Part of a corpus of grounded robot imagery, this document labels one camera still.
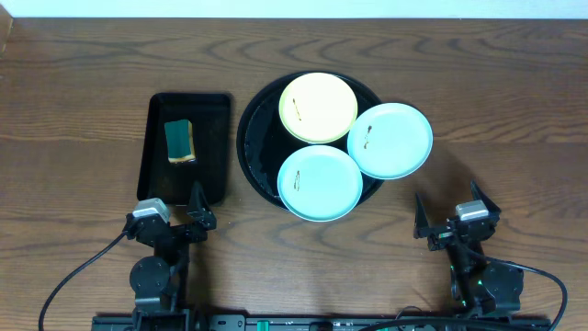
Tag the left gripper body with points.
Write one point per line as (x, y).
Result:
(176, 231)

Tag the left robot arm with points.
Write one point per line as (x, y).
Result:
(159, 281)

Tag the green yellow sponge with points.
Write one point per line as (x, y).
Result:
(179, 141)

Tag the black rectangular tray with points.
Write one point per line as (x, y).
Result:
(210, 115)

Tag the mint plate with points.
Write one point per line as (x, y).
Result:
(319, 183)
(390, 141)

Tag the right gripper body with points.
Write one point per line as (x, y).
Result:
(440, 237)

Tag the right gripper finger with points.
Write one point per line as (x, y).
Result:
(478, 194)
(421, 227)

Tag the black round tray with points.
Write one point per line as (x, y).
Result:
(263, 143)

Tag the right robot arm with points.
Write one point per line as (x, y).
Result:
(482, 288)

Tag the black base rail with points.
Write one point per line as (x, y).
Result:
(237, 322)

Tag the yellow plate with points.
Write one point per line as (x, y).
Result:
(318, 108)

